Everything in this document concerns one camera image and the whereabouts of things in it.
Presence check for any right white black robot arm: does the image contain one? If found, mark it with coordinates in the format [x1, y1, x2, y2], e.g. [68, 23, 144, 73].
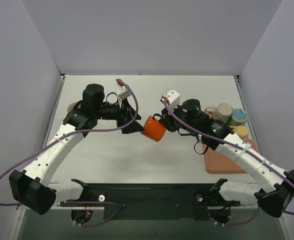
[160, 97, 294, 218]

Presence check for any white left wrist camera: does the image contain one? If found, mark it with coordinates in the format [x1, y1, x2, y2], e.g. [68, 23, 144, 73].
[116, 78, 131, 102]

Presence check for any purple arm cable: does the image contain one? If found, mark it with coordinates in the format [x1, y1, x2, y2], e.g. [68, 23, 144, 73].
[163, 99, 294, 227]
[0, 82, 140, 228]

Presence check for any yellow mug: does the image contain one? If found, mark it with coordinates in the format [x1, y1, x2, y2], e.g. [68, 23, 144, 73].
[229, 125, 249, 139]

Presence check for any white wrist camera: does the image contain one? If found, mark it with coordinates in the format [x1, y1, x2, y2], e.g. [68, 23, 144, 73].
[116, 78, 131, 102]
[160, 88, 180, 110]

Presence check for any blue mug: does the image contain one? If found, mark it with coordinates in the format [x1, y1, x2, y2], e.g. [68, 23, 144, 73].
[227, 108, 248, 126]

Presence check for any beige patterned mug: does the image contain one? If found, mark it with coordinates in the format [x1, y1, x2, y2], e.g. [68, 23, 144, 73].
[204, 103, 233, 124]

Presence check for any pink plastic tray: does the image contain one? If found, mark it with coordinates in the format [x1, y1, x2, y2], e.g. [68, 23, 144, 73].
[203, 109, 247, 175]

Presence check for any white patterned mug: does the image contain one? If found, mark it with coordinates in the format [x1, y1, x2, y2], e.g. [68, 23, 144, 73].
[66, 102, 77, 113]

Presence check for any pink mug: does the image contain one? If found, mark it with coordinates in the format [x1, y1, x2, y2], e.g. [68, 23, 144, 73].
[243, 138, 259, 152]

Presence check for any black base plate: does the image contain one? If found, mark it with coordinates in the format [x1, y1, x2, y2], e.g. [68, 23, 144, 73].
[61, 183, 240, 221]

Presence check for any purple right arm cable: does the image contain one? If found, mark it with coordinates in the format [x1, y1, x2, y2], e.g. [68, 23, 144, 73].
[163, 99, 294, 227]

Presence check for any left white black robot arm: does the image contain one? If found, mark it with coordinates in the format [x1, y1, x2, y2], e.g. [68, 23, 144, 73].
[9, 78, 144, 215]

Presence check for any aluminium rail frame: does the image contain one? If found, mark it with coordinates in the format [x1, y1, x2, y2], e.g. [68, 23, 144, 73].
[9, 75, 294, 226]

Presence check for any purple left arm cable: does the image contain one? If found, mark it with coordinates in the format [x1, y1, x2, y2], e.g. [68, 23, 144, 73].
[0, 82, 140, 228]

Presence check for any orange mug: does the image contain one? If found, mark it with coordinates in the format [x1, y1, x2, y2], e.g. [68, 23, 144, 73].
[141, 115, 166, 142]

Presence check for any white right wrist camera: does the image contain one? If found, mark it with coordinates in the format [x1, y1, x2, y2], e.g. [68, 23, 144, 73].
[160, 88, 180, 110]

